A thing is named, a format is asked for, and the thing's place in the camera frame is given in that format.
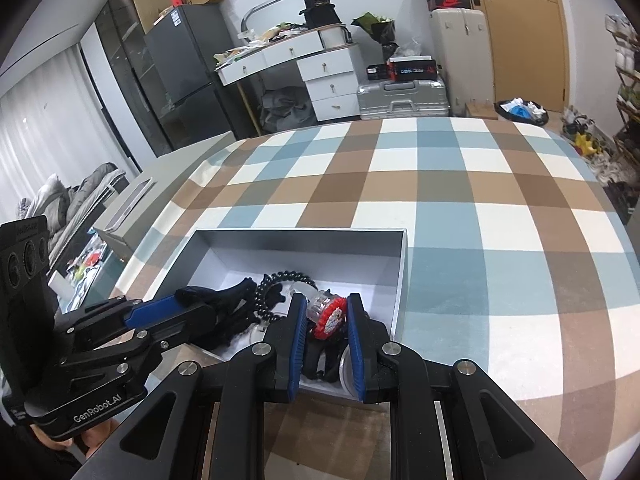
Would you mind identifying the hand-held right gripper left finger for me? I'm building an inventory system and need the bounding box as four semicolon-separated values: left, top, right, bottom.
75;292;308;480

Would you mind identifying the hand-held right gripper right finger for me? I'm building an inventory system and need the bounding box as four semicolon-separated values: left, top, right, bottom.
347;292;586;480

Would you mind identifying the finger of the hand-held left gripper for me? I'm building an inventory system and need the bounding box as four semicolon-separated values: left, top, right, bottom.
65;302;219;369
54;294;182;342

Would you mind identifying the small black hair clip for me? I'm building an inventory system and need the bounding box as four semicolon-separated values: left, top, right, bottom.
301;337;351;382

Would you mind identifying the red rimmed clear toy ring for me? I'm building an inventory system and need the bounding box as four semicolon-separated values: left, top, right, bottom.
305;289;349;342

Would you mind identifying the red cartoon clear toy ring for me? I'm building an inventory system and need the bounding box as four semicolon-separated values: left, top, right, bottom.
285;281;321;306

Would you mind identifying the black beaded bracelet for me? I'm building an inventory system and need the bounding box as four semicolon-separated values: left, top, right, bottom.
254;270;316;324

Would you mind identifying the grey cardboard box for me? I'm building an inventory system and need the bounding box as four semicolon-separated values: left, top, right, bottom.
112;229;408;403

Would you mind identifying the person's left hand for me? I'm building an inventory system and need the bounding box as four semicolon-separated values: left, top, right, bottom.
30;417;119;461

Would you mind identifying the cluttered glass side table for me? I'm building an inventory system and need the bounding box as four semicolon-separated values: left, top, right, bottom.
46;239;124;312

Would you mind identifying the white smartphone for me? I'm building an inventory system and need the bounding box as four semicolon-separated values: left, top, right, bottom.
102;176;156;233

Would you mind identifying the grey clothes pile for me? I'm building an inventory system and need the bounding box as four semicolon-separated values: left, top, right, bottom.
19;162;129;262

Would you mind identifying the plaid tablecloth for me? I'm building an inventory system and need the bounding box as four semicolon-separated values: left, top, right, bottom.
107;117;640;480

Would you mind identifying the white curtain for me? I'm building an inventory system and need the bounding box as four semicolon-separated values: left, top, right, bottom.
0;42;142;233

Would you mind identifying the grey fabric bundle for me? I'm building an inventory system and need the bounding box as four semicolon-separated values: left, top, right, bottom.
260;89;319;134

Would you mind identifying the dark glass door cabinet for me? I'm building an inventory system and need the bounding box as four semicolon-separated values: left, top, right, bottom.
95;0;173;159

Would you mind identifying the silver suitcase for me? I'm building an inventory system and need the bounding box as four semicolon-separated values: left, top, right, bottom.
356;77;451;121

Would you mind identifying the dark grey refrigerator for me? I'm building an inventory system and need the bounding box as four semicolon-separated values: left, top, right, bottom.
144;2;261;158

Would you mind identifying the white dressing table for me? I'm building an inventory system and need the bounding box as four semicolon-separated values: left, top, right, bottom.
216;27;364;123

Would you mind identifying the brown cardboard piece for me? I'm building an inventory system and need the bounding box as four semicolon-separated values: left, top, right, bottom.
465;102;499;121

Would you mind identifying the pile of papers and packets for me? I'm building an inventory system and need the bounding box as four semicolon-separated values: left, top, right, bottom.
214;22;321;69

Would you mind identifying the black and red box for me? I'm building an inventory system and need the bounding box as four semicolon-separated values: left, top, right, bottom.
387;56;442;82

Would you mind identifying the black bin with trash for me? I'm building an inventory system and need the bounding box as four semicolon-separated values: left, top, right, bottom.
495;96;551;127

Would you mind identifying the clear plastic bag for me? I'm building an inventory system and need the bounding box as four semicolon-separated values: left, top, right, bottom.
396;37;424;59

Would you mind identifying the beige suitcase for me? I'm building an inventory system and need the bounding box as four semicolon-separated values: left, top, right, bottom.
430;6;496;117

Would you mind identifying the large cardboard box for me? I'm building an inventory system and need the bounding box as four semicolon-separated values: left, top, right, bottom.
125;0;174;36

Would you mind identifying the yellow toy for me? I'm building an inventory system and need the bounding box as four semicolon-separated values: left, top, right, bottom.
574;129;602;157

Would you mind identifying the white round canister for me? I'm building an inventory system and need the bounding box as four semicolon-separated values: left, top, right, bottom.
320;24;354;52

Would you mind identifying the dark wrapped flower bouquet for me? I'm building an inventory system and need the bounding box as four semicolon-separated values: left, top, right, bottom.
351;11;398;62

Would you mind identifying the arched mirror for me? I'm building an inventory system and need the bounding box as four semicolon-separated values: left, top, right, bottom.
240;0;309;37

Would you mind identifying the wooden door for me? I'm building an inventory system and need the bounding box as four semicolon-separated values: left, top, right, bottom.
465;0;569;112

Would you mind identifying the wooden shoe rack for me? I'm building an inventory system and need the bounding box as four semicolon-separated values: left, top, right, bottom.
605;12;640;223

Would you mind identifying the group of sneakers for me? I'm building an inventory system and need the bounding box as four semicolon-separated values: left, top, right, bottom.
562;12;640;221

